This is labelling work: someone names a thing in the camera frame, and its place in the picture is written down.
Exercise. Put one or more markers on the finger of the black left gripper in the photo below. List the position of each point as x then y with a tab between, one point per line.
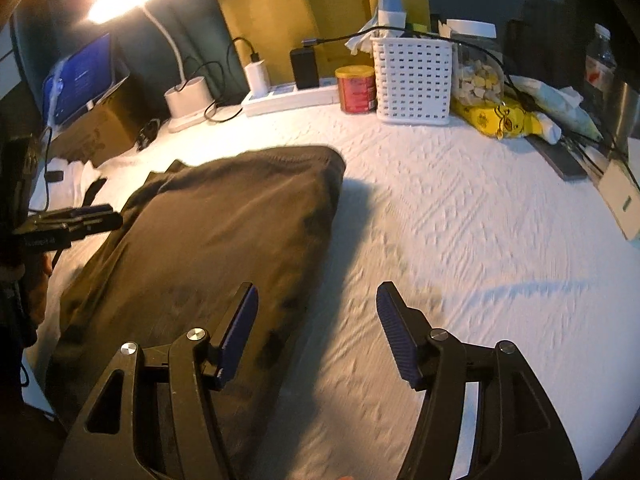
75	209
59	229

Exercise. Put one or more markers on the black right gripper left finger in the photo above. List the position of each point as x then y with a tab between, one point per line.
151	415

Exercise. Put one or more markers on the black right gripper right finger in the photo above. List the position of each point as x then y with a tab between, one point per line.
518	434

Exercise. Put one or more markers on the dark brown t-shirt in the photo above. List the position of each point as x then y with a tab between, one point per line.
190	237

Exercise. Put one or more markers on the person left hand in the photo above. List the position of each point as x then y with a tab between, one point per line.
32	278

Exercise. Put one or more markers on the brown cardboard box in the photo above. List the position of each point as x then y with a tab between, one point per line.
110	128

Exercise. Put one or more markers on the blue screen tablet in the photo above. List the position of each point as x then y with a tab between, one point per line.
86	77

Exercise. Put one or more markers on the white desk lamp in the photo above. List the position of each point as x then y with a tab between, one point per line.
173	48

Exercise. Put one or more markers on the white textured table cloth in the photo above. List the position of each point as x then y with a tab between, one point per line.
481	235

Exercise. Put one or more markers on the white charger plug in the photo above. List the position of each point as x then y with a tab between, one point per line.
257	77

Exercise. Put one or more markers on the white power strip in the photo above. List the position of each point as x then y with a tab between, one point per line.
289	97

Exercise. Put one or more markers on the green tissue box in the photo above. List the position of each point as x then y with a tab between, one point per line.
621	194

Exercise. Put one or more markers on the dark phone near tissue box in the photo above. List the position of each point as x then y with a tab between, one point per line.
559	159

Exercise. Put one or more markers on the black power adapter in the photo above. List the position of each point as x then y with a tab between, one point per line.
304	68

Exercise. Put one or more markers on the yellow curtain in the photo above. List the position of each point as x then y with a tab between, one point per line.
310	15

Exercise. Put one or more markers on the yellow snack bag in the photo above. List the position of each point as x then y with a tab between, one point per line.
499	121

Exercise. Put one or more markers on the red tin can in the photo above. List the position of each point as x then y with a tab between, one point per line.
356	88

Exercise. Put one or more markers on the white plastic wrapper bag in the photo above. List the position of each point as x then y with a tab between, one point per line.
559	108

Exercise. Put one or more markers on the steel thermos cup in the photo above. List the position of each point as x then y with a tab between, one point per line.
622	111

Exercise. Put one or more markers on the clear jar with white lid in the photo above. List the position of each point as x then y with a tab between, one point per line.
477	75

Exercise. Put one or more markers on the white perforated plastic basket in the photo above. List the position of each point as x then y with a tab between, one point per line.
413	80

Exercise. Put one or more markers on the plastic water bottle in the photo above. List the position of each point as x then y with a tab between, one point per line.
600	66

